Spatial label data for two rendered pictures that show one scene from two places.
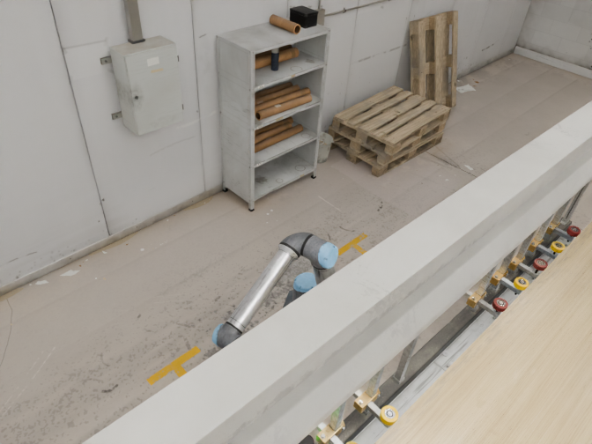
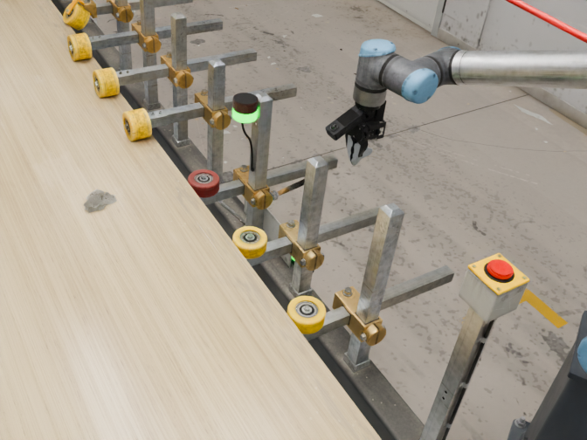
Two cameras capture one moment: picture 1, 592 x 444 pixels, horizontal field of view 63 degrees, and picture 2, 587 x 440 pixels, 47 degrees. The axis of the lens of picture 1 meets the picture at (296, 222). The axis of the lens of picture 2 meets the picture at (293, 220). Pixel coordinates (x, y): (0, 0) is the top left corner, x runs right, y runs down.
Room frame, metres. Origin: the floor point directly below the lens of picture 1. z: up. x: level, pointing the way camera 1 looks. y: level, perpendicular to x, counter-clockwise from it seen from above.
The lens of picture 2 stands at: (1.25, -1.44, 1.93)
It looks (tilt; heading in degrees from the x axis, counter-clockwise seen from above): 39 degrees down; 101
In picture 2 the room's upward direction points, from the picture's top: 7 degrees clockwise
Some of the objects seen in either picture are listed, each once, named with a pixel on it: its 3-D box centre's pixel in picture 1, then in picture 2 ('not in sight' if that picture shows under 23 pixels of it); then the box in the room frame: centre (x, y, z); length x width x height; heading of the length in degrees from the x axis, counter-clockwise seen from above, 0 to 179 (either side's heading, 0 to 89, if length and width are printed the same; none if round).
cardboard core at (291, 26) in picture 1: (284, 24); not in sight; (4.14, 0.22, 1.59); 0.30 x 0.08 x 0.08; 47
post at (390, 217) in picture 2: (373, 385); (371, 295); (1.24, -0.42, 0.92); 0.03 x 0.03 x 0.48; 46
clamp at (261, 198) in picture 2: not in sight; (252, 188); (0.87, -0.06, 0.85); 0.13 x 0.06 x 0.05; 136
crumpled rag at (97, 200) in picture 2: not in sight; (96, 197); (0.56, -0.32, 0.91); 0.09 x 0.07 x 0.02; 73
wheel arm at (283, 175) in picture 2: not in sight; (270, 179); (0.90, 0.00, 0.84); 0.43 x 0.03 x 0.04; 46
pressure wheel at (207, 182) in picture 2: not in sight; (203, 194); (0.76, -0.14, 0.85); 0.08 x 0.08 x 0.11
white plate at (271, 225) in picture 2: not in sight; (267, 223); (0.92, -0.07, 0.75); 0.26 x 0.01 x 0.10; 136
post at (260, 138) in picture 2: not in sight; (258, 176); (0.89, -0.07, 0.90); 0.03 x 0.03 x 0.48; 46
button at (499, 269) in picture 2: not in sight; (499, 271); (1.43, -0.60, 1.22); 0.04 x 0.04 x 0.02
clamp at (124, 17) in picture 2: not in sight; (120, 8); (0.15, 0.64, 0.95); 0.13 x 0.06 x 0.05; 136
